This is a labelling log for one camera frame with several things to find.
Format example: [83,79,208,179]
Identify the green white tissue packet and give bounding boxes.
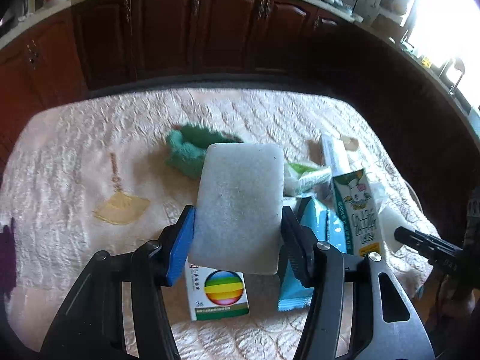
[283,163,332,197]

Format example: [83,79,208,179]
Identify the white sponge block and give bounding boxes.
[188,143,284,275]

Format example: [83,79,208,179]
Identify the white toothpaste box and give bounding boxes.
[321,134,351,176]

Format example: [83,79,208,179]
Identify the green white milk carton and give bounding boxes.
[332,168,385,257]

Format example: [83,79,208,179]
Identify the pink quilted table cover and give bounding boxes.
[1,88,436,350]

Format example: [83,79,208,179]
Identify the white medicine box rainbow ball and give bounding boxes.
[185,261,250,321]

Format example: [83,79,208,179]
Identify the green terry cloth rag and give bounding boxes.
[166,124,243,180]

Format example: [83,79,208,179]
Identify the dark wooden lower cabinets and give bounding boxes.
[1,0,479,213]

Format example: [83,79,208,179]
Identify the blue wet wipes pack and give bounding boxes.
[277,196,347,312]

